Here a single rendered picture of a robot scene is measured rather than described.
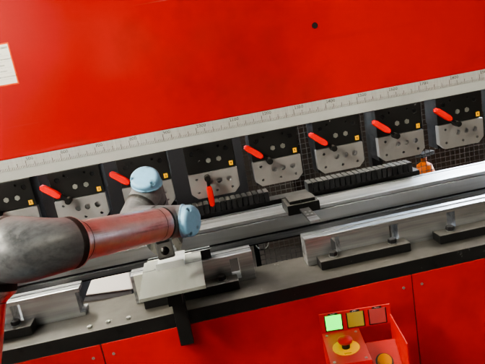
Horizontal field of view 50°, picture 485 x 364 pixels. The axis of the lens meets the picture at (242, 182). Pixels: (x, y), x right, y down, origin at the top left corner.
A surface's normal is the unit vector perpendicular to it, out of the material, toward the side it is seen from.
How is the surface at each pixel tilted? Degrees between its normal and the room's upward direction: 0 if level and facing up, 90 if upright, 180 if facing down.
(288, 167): 90
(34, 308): 90
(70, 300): 90
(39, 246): 74
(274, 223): 90
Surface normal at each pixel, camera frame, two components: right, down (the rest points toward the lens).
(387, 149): 0.13, 0.22
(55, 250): 0.59, 0.05
